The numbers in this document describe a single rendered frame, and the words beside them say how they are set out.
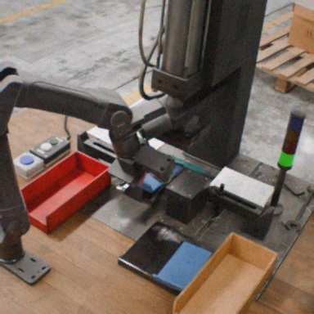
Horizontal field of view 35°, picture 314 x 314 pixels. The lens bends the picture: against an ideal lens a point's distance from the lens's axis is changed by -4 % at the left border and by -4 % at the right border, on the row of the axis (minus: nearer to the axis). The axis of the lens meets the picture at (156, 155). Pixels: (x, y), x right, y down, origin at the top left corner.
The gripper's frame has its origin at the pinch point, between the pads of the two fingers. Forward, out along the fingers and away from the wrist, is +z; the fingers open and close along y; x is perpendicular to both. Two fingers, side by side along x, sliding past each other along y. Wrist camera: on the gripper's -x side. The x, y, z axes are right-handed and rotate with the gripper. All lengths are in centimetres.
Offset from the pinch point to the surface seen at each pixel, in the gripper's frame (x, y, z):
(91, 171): 18.7, 1.4, 11.3
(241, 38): -7.6, 38.2, -15.6
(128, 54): 173, 179, 194
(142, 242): -7.3, -11.0, 5.4
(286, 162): -27.0, 23.9, 5.5
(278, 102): 43, 188, 197
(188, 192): -9.6, 5.5, 5.7
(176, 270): -18.3, -13.6, 3.7
